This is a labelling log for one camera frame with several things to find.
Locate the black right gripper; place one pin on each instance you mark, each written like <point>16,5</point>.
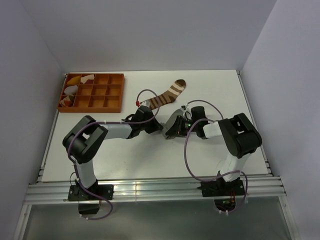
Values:
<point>177,128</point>

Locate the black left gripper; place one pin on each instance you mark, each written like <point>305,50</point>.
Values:
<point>156,126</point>

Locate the grey sock with black stripes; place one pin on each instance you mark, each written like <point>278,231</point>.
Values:
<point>176,115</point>

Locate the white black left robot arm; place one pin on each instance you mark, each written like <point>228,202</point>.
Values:
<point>86,137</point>

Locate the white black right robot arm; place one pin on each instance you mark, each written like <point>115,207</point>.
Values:
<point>239,134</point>

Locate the brown striped sock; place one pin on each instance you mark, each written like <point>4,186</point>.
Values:
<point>169,96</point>

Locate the orange wooden compartment tray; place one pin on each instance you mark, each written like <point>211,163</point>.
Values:
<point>104,95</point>

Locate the white maroon rolled sock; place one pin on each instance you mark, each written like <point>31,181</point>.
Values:
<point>87,79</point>

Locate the orange white rolled sock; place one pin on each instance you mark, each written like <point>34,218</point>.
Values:
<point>67,101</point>

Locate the yellow rolled sock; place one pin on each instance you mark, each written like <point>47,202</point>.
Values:
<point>74,80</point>

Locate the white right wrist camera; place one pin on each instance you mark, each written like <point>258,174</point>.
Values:
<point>185,110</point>

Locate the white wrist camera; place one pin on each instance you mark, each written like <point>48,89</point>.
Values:
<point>185,110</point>
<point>145,103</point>

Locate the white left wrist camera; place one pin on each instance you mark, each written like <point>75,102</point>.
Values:
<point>145,103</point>

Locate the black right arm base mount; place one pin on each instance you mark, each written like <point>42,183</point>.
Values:
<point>221,188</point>

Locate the aluminium table edge rail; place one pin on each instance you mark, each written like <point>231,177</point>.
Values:
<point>253,120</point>

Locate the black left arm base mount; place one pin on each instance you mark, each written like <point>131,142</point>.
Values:
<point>88,204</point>

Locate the aluminium front frame rail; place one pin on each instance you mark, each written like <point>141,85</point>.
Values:
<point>151,190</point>

